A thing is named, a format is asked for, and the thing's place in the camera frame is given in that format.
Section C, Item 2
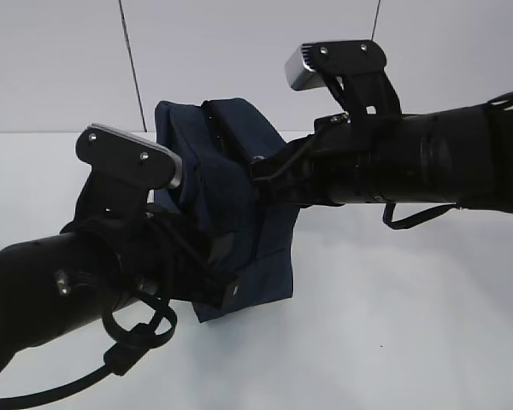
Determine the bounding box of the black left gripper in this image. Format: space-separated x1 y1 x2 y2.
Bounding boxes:
131 208 240 310

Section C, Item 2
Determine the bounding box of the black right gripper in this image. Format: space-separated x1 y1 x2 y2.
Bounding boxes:
249 114 351 208

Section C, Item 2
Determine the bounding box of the dark navy fabric bag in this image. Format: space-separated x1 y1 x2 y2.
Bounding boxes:
155 98 299 323

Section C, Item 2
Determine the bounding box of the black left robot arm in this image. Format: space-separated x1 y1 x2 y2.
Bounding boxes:
0 212 239 372

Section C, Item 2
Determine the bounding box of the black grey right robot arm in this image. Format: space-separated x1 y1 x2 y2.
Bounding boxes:
251 91 513 214

